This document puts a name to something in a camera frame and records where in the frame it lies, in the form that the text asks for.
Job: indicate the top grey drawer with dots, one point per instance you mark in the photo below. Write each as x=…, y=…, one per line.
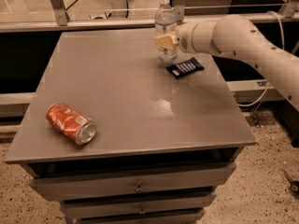
x=135, y=182

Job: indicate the black tool on floor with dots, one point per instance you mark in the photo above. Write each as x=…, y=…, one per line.
x=294, y=184

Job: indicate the grey drawer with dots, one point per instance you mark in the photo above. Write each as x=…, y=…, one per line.
x=165, y=217
x=138, y=206
x=135, y=182

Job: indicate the dark blue rxbar wrapper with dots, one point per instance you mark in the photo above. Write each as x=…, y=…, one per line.
x=184, y=68

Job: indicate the bottom grey drawer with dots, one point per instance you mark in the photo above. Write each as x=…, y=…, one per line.
x=165, y=217

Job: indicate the middle grey drawer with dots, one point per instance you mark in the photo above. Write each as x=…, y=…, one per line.
x=138, y=206

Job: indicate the grey drawer cabinet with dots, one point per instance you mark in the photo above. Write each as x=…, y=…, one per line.
x=145, y=118

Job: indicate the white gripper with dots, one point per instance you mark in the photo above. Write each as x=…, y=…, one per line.
x=184, y=38

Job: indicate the clear plastic water bottle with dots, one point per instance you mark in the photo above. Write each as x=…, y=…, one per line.
x=166, y=23

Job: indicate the crushed orange soda can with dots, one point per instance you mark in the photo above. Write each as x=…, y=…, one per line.
x=70, y=122

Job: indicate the metal guard rail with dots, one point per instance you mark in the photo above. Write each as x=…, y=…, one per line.
x=42, y=15

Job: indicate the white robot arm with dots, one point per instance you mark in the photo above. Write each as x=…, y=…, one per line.
x=235, y=37

